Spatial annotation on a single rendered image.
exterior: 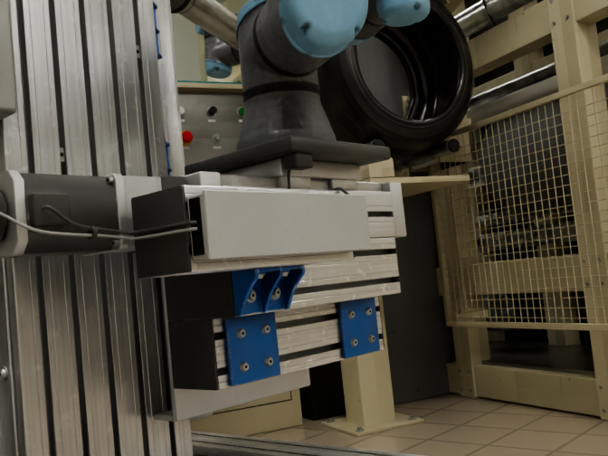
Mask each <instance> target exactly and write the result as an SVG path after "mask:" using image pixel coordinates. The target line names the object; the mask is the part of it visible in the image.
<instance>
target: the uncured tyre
mask: <svg viewBox="0 0 608 456"><path fill-rule="evenodd" d="M374 37H375V38H377V39H379V40H380V41H382V42H383V43H385V44H386V45H387V46H388V47H389V48H390V49H391V50H392V51H393V52H394V53H395V54H396V56H397V57H398V59H399V60H400V62H401V64H402V65H403V67H404V70H405V73H406V76H407V79H408V82H409V89H410V101H409V107H408V110H407V113H406V116H405V118H403V117H400V116H398V115H396V114H394V113H393V112H392V111H390V110H389V109H387V108H386V107H384V106H383V105H382V104H381V103H380V102H379V101H378V100H377V99H376V98H375V96H374V95H373V94H372V92H371V91H370V90H369V89H368V87H367V86H366V83H365V81H364V79H363V76H362V74H361V71H360V69H359V65H358V60H357V53H356V45H348V47H347V48H346V49H344V50H343V51H342V52H340V53H338V54H336V55H334V56H332V57H331V58H330V59H329V60H327V61H326V62H325V63H323V64H322V65H321V66H320V67H318V85H319V95H320V102H321V105H322V107H323V109H324V111H325V113H326V115H327V117H328V121H329V123H330V126H331V127H332V130H333V132H334V133H335V136H336V139H337V141H343V142H351V143H358V144H366V143H368V142H370V141H373V140H375V139H381V140H382V141H383V142H384V143H385V146H386V147H389V148H390V154H391V158H392V159H393V161H396V160H399V159H402V158H405V157H409V156H411V155H414V154H417V153H420V152H423V151H425V150H427V149H430V148H432V147H435V146H437V145H439V144H440V143H442V142H443V141H444V140H445V139H446V138H447V137H448V136H449V135H450V134H451V133H452V132H453V131H454V130H455V129H456V128H457V127H458V126H459V125H460V124H461V122H462V120H463V119H464V117H465V115H466V113H467V111H468V108H469V105H470V101H471V96H472V92H473V65H472V59H471V55H470V48H469V45H468V43H467V40H466V38H465V35H464V33H463V31H462V29H461V27H460V26H459V24H458V22H457V21H456V19H455V18H454V16H453V15H452V14H451V12H450V11H449V10H448V9H447V8H446V7H445V5H444V4H443V3H442V2H441V1H440V0H430V12H429V14H428V15H427V16H426V17H425V18H424V19H423V20H422V21H421V22H419V23H414V24H412V25H407V26H401V27H393V26H388V25H386V26H385V27H384V28H382V29H381V30H380V31H378V32H377V34H376V35H375V36H374Z"/></svg>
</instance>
